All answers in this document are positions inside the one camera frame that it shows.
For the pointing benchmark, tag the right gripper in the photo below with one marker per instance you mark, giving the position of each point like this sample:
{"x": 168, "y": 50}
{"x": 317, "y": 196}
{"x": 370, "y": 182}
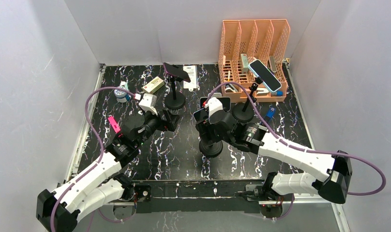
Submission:
{"x": 203, "y": 127}

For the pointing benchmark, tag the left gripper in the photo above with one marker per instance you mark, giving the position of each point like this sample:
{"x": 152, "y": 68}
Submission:
{"x": 172, "y": 120}

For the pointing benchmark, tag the black round-base phone stand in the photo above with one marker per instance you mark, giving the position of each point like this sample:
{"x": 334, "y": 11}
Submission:
{"x": 210, "y": 144}

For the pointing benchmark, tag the white-edged black smartphone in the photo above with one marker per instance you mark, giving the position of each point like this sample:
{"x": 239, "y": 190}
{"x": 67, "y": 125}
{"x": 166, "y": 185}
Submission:
{"x": 201, "y": 115}

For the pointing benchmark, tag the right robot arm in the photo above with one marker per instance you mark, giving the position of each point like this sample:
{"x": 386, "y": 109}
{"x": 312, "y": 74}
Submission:
{"x": 325, "y": 175}

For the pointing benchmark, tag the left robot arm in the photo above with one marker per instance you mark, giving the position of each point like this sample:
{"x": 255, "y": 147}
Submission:
{"x": 101, "y": 182}

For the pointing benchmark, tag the black stand rear left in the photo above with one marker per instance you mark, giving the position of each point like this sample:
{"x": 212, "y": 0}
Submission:
{"x": 174, "y": 100}

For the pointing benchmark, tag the white phone on silver stand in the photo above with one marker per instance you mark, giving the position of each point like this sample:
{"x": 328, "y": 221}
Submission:
{"x": 214, "y": 104}

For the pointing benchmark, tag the black stand rear right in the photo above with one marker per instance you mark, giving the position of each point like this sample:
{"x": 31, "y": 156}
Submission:
{"x": 243, "y": 112}

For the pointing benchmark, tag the silver desktop phone stand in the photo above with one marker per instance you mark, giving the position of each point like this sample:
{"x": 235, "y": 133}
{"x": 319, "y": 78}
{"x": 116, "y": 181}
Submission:
{"x": 215, "y": 94}

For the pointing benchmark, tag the light blue phone on stand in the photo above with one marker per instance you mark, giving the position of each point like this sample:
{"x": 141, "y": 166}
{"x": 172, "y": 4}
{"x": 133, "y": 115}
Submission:
{"x": 267, "y": 78}

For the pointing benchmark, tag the beige small box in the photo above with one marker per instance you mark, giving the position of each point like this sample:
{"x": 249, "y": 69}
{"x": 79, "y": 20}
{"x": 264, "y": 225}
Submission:
{"x": 154, "y": 85}

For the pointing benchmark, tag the blue white tape roll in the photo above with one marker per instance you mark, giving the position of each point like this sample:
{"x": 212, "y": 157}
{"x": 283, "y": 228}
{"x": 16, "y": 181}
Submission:
{"x": 122, "y": 96}

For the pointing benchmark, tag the pink marker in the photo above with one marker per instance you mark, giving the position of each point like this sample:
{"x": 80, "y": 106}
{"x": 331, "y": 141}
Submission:
{"x": 113, "y": 123}

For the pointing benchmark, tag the white labelled package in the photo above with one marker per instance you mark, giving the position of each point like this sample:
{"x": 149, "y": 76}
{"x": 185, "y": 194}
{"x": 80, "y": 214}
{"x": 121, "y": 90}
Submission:
{"x": 192, "y": 72}

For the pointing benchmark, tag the orange file organizer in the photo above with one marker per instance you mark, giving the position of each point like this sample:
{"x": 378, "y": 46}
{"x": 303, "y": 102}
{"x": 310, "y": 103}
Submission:
{"x": 262, "y": 39}

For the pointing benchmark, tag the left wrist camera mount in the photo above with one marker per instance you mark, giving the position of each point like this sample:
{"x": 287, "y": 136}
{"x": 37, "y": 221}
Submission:
{"x": 147, "y": 102}

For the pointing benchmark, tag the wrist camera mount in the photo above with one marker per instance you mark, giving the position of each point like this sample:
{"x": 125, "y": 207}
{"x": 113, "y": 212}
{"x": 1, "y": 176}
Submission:
{"x": 147, "y": 102}
{"x": 214, "y": 117}

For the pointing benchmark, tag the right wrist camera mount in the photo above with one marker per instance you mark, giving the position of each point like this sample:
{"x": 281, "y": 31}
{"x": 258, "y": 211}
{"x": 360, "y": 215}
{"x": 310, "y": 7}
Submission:
{"x": 214, "y": 117}

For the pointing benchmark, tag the black base frame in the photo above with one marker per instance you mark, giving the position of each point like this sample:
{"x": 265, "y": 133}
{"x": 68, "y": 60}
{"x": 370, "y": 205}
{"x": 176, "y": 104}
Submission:
{"x": 201, "y": 196}

